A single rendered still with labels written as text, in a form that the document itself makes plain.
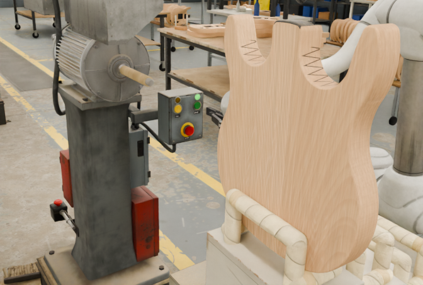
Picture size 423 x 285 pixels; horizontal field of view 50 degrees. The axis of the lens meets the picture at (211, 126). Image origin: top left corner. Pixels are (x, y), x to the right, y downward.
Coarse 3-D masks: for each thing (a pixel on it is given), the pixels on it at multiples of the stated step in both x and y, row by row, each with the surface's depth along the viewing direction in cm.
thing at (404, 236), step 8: (376, 224) 107; (384, 224) 106; (392, 224) 105; (392, 232) 104; (400, 232) 102; (408, 232) 102; (400, 240) 102; (408, 240) 100; (416, 240) 99; (416, 248) 99
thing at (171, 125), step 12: (168, 96) 174; (180, 96) 176; (192, 96) 179; (168, 108) 175; (192, 108) 181; (168, 120) 177; (180, 120) 179; (192, 120) 182; (168, 132) 179; (180, 132) 181; (168, 144) 181
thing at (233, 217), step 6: (228, 204) 84; (228, 210) 85; (234, 210) 84; (228, 216) 85; (234, 216) 85; (240, 216) 85; (228, 222) 85; (234, 222) 85; (240, 222) 86; (228, 228) 86; (234, 228) 86; (240, 228) 87; (228, 234) 86; (234, 234) 86; (240, 234) 88; (228, 240) 87; (234, 240) 86
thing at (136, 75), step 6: (126, 66) 155; (120, 72) 156; (126, 72) 152; (132, 72) 149; (138, 72) 147; (132, 78) 149; (138, 78) 145; (144, 78) 142; (150, 78) 143; (144, 84) 143
